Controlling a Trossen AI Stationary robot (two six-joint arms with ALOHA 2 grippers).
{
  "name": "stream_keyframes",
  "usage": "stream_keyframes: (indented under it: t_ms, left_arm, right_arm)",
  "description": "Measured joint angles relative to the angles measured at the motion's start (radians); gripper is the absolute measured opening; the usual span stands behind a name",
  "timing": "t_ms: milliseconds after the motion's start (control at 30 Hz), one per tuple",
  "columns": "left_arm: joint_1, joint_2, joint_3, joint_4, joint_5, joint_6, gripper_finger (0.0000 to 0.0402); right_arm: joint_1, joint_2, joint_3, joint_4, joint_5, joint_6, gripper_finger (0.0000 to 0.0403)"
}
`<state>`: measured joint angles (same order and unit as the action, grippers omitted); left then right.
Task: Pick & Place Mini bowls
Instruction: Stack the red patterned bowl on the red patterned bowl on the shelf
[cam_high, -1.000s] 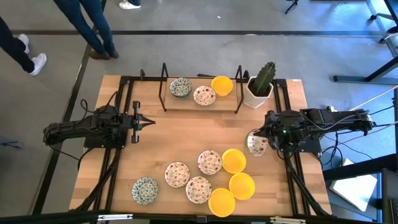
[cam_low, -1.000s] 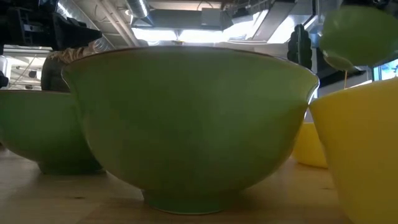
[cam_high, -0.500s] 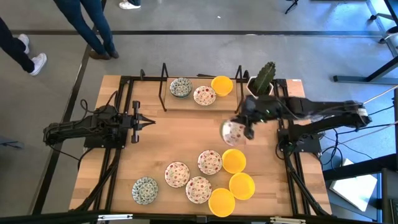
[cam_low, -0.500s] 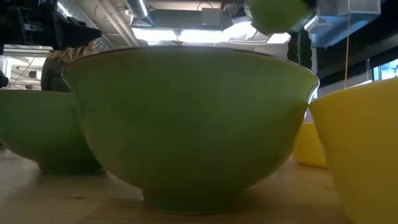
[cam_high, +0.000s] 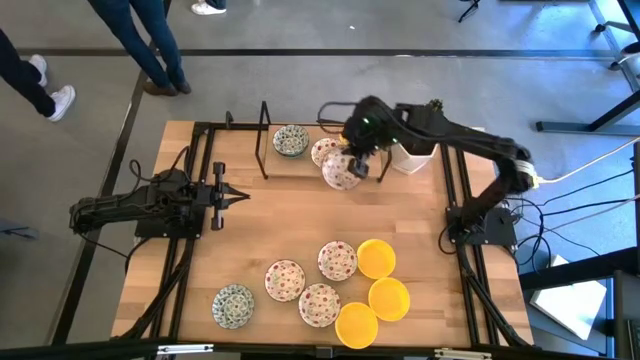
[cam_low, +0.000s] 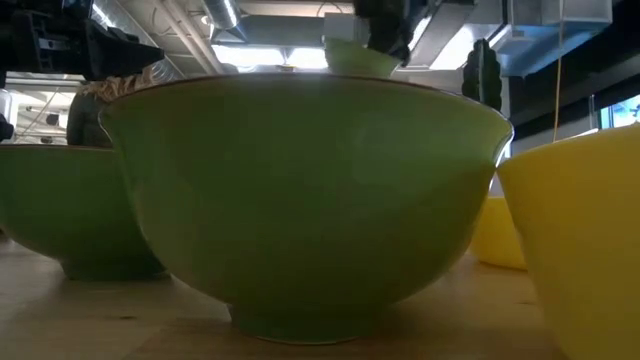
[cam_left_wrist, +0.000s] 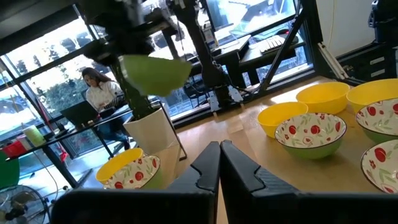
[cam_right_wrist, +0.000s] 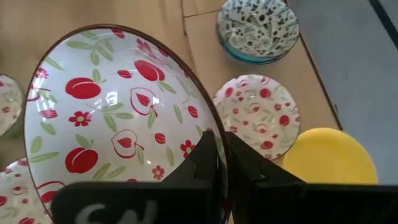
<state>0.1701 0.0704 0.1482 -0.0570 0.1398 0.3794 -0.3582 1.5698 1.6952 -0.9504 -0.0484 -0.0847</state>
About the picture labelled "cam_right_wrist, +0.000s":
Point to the yellow plastic bowl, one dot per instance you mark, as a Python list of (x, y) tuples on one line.
[(329, 158)]

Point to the green bowl red fruit print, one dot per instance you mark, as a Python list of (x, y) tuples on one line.
[(109, 93), (9, 102), (258, 115), (18, 193)]

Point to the wooden riser shelf black legs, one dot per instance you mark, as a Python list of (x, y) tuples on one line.
[(202, 46)]

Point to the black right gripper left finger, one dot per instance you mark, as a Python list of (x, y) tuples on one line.
[(199, 174)]

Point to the teal bowl dark floral print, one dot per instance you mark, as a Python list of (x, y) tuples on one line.
[(248, 58), (258, 28)]

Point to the black floor tape strip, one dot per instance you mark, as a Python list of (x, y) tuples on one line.
[(385, 20)]

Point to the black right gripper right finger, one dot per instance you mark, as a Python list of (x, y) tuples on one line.
[(264, 193)]

